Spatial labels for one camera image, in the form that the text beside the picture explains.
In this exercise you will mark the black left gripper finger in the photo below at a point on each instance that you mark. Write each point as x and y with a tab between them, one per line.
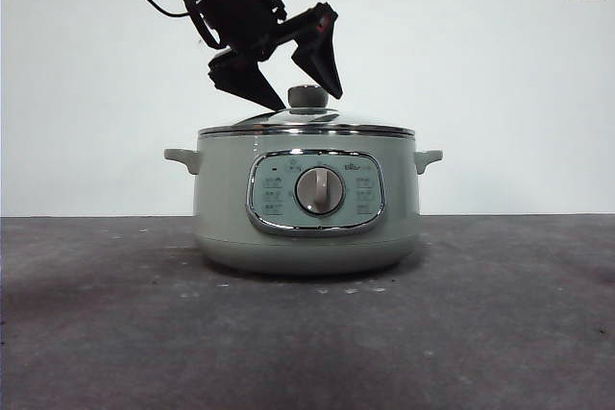
322	50
245	81

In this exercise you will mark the glass lid with green knob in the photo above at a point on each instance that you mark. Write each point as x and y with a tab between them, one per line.
307	97

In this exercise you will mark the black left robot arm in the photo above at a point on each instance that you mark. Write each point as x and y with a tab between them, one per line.
240	11

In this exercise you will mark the sage green electric pot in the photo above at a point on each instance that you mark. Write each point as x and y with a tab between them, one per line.
226	218

